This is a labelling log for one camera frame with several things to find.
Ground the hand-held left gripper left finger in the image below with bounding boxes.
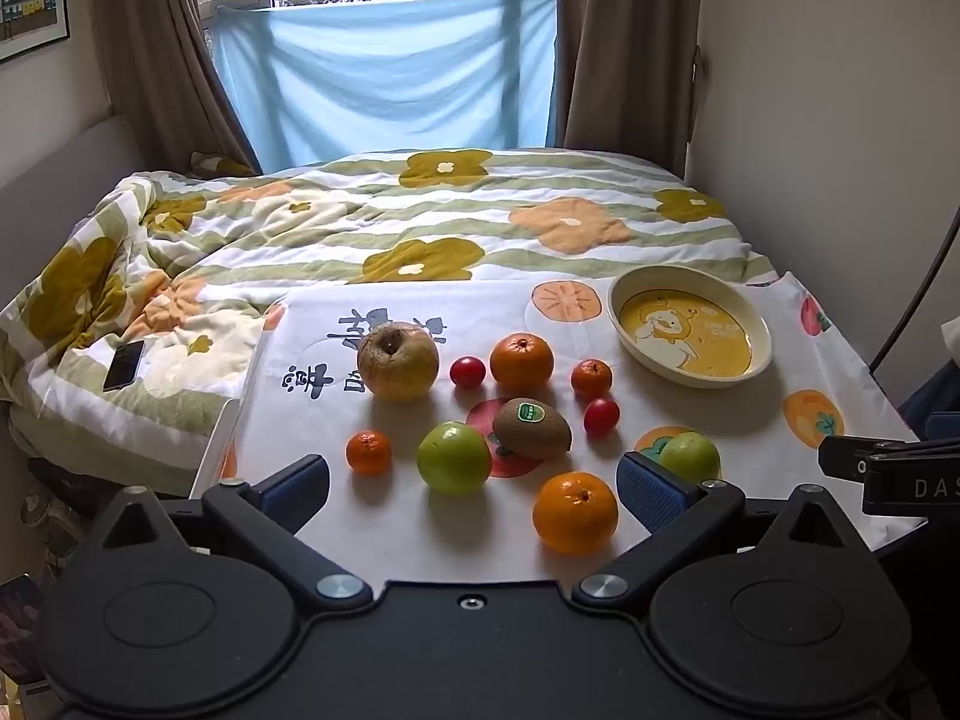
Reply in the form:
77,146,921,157
97,454,376,616

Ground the brown curtain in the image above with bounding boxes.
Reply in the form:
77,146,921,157
86,0,263,173
555,0,702,175

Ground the white persimmon print tablecloth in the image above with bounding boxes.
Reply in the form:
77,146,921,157
191,270,931,586

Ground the small green apple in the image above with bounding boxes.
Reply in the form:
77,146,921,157
658,431,722,482

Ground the black smartphone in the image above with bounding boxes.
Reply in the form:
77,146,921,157
103,340,147,392

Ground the black cable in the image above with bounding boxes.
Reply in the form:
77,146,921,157
870,210,960,372

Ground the large green apple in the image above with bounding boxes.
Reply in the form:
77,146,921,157
417,421,493,496

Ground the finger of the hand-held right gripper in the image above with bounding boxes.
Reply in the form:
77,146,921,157
817,435,960,479

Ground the floral striped blanket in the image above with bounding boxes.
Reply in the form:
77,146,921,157
0,148,777,466

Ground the large orange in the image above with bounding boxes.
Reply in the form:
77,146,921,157
490,332,555,395
532,471,620,556

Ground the small tangerine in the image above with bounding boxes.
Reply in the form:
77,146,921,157
346,430,393,476
571,358,613,400

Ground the cream bowl with duck print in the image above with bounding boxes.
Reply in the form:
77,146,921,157
606,265,773,389

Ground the light blue window cloth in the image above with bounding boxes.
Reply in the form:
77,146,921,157
206,0,560,170

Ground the yellow apple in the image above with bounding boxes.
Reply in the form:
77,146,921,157
356,321,440,401

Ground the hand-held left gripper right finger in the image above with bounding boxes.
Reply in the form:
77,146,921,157
571,450,863,616

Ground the dark blue cloth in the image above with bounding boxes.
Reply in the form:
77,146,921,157
898,366,960,445

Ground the grey bed headboard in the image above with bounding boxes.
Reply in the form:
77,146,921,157
0,114,151,256

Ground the brown kiwi with green sticker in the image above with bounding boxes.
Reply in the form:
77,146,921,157
492,397,573,461

